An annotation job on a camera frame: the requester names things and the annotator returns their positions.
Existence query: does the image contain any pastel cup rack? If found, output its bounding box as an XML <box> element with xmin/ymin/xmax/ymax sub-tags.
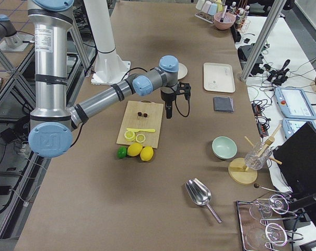
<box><xmin>194</xmin><ymin>0</ymin><xmax>225</xmax><ymax>24</ymax></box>

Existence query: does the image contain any lower lemon slice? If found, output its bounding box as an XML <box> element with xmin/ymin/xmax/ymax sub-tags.
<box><xmin>124</xmin><ymin>130</ymin><xmax>136</xmax><ymax>141</ymax></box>

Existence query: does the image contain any black handled steel scoop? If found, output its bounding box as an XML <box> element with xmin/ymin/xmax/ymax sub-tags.
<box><xmin>220</xmin><ymin>5</ymin><xmax>228</xmax><ymax>22</ymax></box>

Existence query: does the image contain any whole lemon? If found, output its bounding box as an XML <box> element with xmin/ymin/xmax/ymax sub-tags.
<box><xmin>127</xmin><ymin>142</ymin><xmax>143</xmax><ymax>157</ymax></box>
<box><xmin>140</xmin><ymin>146</ymin><xmax>154</xmax><ymax>162</ymax></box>

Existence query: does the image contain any upper lemon slice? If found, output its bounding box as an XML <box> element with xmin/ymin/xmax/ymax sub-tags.
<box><xmin>135</xmin><ymin>133</ymin><xmax>146</xmax><ymax>143</ymax></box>

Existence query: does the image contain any lower whole lemon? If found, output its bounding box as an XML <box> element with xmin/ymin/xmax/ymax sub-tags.
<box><xmin>127</xmin><ymin>142</ymin><xmax>143</xmax><ymax>157</ymax></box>

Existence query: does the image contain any steel ice scoop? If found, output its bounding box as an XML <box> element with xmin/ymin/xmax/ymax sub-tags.
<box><xmin>185</xmin><ymin>178</ymin><xmax>222</xmax><ymax>223</ymax></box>

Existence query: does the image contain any yellow plastic knife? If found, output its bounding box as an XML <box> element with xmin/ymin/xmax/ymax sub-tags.
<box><xmin>126</xmin><ymin>128</ymin><xmax>156</xmax><ymax>133</ymax></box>

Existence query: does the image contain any wooden cup rack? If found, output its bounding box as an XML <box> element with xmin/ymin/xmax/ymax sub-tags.
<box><xmin>228</xmin><ymin>124</ymin><xmax>282</xmax><ymax>185</ymax></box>

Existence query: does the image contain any bamboo cutting board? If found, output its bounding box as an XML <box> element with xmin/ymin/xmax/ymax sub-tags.
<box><xmin>116</xmin><ymin>101</ymin><xmax>164</xmax><ymax>149</ymax></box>

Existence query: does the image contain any upper whole lemon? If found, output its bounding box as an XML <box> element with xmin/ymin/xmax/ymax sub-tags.
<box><xmin>140</xmin><ymin>146</ymin><xmax>154</xmax><ymax>162</ymax></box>

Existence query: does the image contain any white rabbit tray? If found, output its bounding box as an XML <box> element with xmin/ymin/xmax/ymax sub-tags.
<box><xmin>203</xmin><ymin>63</ymin><xmax>236</xmax><ymax>93</ymax></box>

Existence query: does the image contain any beige round plate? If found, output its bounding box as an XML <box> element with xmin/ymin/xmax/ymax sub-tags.
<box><xmin>178</xmin><ymin>63</ymin><xmax>188</xmax><ymax>80</ymax></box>

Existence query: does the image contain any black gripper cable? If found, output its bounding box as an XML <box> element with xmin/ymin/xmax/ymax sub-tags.
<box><xmin>174</xmin><ymin>98</ymin><xmax>191</xmax><ymax>118</ymax></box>

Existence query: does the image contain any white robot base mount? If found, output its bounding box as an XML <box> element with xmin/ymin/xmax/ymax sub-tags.
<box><xmin>84</xmin><ymin>0</ymin><xmax>131</xmax><ymax>85</ymax></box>

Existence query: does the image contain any teach pendant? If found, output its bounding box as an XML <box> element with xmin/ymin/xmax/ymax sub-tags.
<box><xmin>282</xmin><ymin>118</ymin><xmax>316</xmax><ymax>139</ymax></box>
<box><xmin>274</xmin><ymin>87</ymin><xmax>316</xmax><ymax>120</ymax></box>

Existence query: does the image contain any wire glass rack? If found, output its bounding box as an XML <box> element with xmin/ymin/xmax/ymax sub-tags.
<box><xmin>236</xmin><ymin>193</ymin><xmax>316</xmax><ymax>250</ymax></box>

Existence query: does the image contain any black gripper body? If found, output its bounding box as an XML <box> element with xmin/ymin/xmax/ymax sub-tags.
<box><xmin>160</xmin><ymin>87</ymin><xmax>177</xmax><ymax>105</ymax></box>

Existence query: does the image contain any black laptop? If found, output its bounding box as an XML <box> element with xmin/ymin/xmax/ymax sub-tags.
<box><xmin>274</xmin><ymin>122</ymin><xmax>316</xmax><ymax>195</ymax></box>

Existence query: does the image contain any green lime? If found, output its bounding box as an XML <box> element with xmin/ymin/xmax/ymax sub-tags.
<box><xmin>117</xmin><ymin>146</ymin><xmax>127</xmax><ymax>159</ymax></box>

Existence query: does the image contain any upper teach pendant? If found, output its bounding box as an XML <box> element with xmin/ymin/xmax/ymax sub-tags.
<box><xmin>274</xmin><ymin>87</ymin><xmax>316</xmax><ymax>120</ymax></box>

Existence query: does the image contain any clear glass cup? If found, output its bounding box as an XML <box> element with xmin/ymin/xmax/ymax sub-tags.
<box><xmin>244</xmin><ymin>142</ymin><xmax>273</xmax><ymax>170</ymax></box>

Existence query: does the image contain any mint green bowl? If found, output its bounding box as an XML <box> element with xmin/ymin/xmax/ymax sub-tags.
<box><xmin>212</xmin><ymin>136</ymin><xmax>237</xmax><ymax>160</ymax></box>

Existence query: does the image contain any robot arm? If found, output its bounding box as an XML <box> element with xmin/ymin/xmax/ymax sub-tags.
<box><xmin>28</xmin><ymin>1</ymin><xmax>180</xmax><ymax>158</ymax></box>
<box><xmin>0</xmin><ymin>14</ymin><xmax>17</xmax><ymax>41</ymax></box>

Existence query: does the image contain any aluminium frame post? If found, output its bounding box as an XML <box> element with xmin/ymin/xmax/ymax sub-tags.
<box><xmin>240</xmin><ymin>0</ymin><xmax>286</xmax><ymax>82</ymax></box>

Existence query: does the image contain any lemon slice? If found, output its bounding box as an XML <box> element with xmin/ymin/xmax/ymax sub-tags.
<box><xmin>124</xmin><ymin>130</ymin><xmax>136</xmax><ymax>141</ymax></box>
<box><xmin>135</xmin><ymin>133</ymin><xmax>146</xmax><ymax>143</ymax></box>

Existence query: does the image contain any pink ice bucket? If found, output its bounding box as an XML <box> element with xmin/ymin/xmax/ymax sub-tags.
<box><xmin>214</xmin><ymin>12</ymin><xmax>236</xmax><ymax>30</ymax></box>

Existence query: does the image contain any lower teach pendant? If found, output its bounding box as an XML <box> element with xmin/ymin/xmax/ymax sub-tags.
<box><xmin>282</xmin><ymin>118</ymin><xmax>316</xmax><ymax>139</ymax></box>

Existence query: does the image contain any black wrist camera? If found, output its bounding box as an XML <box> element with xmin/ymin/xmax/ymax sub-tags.
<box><xmin>177</xmin><ymin>82</ymin><xmax>191</xmax><ymax>101</ymax></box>

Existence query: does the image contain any grey folded cloth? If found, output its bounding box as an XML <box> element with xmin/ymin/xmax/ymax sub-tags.
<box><xmin>213</xmin><ymin>96</ymin><xmax>234</xmax><ymax>113</ymax></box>

